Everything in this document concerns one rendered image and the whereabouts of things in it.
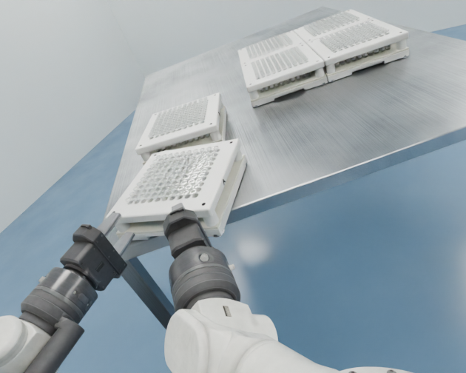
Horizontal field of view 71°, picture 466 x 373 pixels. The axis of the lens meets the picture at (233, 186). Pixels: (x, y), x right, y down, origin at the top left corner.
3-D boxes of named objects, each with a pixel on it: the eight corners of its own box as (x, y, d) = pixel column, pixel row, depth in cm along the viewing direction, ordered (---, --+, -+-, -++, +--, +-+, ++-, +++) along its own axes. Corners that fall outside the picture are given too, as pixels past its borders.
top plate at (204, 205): (155, 158, 87) (152, 152, 86) (241, 144, 78) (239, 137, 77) (108, 225, 69) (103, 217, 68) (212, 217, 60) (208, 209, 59)
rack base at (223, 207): (164, 173, 90) (160, 166, 89) (247, 161, 81) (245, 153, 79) (120, 240, 72) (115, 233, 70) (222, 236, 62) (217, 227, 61)
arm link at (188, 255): (146, 222, 51) (153, 277, 41) (203, 196, 52) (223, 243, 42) (179, 272, 58) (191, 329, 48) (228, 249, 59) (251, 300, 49)
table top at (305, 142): (148, 81, 196) (146, 75, 194) (323, 12, 189) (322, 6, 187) (98, 271, 72) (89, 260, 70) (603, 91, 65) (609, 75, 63)
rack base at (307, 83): (246, 83, 126) (244, 77, 124) (309, 61, 122) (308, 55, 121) (252, 107, 106) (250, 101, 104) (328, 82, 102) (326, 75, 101)
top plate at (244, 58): (238, 54, 143) (237, 49, 142) (293, 35, 139) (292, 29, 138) (242, 70, 123) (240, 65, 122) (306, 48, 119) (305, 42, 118)
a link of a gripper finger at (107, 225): (124, 215, 62) (103, 240, 58) (112, 214, 64) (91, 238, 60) (120, 209, 61) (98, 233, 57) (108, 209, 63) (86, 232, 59)
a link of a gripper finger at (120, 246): (124, 231, 66) (105, 255, 62) (135, 232, 65) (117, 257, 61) (128, 237, 67) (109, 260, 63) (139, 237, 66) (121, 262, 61)
